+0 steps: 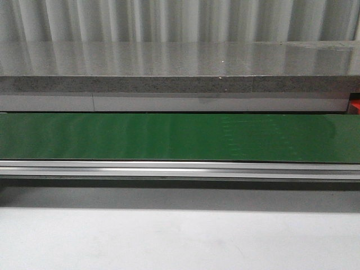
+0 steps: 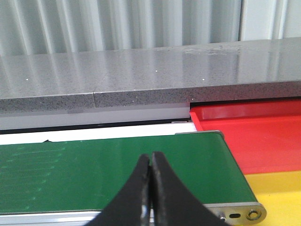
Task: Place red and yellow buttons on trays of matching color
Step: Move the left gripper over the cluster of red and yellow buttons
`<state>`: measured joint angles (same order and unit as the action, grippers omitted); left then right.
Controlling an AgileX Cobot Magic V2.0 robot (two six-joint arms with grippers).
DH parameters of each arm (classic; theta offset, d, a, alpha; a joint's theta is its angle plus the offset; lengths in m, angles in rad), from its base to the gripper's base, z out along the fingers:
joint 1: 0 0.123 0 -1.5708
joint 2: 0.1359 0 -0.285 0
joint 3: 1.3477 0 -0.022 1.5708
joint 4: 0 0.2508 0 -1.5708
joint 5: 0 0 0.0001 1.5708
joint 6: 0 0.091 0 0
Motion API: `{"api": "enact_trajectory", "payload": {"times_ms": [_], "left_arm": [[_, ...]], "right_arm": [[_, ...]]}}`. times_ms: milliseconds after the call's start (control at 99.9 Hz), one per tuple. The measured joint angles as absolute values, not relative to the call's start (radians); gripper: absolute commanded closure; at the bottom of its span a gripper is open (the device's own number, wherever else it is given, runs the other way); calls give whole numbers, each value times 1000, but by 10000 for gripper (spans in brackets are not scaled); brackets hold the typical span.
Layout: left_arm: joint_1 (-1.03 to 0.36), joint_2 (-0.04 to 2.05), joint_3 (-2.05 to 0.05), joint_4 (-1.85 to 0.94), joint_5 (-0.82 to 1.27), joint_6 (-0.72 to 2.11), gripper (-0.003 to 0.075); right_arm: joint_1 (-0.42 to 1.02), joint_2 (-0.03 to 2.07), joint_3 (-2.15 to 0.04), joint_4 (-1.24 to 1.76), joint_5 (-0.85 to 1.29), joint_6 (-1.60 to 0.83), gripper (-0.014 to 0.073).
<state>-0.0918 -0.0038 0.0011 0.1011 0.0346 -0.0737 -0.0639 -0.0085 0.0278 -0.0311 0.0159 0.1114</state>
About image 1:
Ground green conveyor belt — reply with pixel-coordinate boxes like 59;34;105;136
1;112;359;163

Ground grey stone counter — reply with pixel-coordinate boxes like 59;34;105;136
0;40;360;113

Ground red object at right edge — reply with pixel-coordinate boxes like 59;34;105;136
348;99;360;115

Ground grey pleated curtain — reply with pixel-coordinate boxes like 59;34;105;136
1;1;359;42

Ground aluminium conveyor side rail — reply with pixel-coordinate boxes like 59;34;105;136
1;160;359;182

